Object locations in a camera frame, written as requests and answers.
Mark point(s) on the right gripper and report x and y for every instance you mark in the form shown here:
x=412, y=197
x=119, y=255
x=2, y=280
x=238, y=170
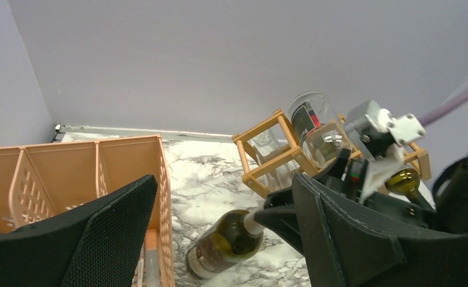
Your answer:
x=345, y=176

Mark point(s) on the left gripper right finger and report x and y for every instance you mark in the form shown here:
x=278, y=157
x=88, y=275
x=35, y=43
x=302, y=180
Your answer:
x=347, y=244

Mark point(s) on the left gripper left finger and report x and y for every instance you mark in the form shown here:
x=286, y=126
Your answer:
x=95, y=244

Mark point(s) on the green wine bottle back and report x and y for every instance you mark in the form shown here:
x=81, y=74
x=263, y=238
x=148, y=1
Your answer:
x=234, y=238

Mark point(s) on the dark wine bottle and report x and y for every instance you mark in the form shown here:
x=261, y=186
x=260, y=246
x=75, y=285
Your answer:
x=406, y=182

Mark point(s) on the round clear bottle silver cap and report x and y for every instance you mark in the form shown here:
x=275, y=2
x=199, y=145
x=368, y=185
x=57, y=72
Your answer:
x=318, y=128

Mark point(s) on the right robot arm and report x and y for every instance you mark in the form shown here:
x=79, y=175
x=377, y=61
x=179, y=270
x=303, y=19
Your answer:
x=449, y=192

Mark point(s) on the peach plastic organizer tray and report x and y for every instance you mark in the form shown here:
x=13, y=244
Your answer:
x=39, y=181

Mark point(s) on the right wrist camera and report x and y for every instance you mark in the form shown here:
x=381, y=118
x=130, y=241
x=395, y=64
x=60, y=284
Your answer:
x=381, y=138

